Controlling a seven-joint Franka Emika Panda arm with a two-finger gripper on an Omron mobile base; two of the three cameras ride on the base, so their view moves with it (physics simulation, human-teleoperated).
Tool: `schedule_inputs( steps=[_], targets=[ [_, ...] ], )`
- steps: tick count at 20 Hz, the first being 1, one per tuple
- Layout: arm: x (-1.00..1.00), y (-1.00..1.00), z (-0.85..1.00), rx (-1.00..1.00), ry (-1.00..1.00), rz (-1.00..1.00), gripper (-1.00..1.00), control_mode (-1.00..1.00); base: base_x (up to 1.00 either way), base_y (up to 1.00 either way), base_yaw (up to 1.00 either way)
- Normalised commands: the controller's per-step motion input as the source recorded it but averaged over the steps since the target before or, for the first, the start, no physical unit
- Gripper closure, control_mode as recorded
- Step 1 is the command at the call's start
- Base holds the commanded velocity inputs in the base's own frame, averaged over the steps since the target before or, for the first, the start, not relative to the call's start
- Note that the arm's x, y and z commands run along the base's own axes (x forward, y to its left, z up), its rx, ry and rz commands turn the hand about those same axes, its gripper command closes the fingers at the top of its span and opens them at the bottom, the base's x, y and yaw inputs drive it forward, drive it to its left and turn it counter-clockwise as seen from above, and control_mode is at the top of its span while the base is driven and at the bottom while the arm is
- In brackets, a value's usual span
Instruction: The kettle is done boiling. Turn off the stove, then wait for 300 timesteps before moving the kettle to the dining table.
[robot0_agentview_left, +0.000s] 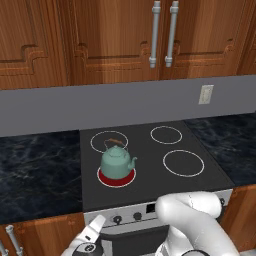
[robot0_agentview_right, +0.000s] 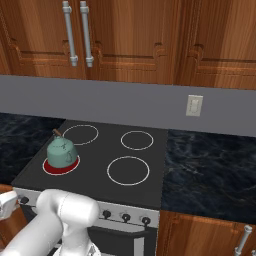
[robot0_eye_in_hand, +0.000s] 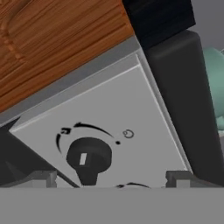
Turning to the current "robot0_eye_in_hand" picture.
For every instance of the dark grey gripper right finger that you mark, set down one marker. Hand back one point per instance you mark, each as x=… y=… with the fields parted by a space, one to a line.
x=180 y=179

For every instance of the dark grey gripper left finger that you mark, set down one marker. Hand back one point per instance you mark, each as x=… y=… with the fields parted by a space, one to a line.
x=43 y=179

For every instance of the black stove knob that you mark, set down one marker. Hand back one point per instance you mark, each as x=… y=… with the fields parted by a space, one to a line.
x=89 y=156

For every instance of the grey stove with black top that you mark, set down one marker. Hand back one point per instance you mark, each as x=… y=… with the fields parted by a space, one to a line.
x=122 y=102

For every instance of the teal kettle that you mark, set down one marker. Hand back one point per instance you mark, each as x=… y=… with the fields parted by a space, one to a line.
x=215 y=78

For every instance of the brown wooden cupboard door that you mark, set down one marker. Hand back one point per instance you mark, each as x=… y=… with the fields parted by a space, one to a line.
x=52 y=40

